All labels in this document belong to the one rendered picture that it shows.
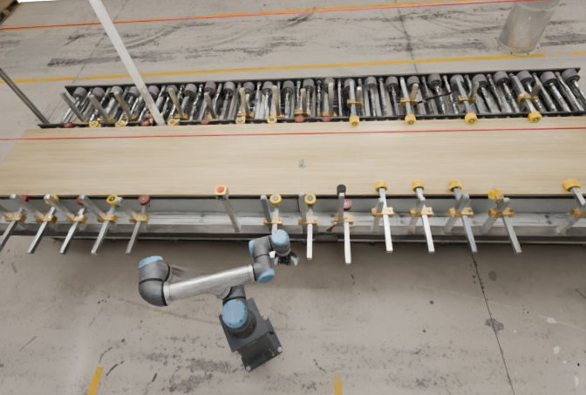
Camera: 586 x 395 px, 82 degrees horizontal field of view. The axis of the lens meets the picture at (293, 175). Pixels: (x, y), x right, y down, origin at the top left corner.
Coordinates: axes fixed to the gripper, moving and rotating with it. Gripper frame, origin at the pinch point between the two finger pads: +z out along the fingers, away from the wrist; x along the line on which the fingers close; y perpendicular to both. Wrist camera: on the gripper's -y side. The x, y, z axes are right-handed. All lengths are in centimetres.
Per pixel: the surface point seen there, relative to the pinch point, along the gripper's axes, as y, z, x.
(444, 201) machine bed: -53, 17, 111
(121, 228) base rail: -36, 24, -134
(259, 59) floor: -354, 94, -68
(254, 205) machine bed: -55, 22, -30
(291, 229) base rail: -33.9, 23.8, -0.3
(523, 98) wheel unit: -138, -3, 187
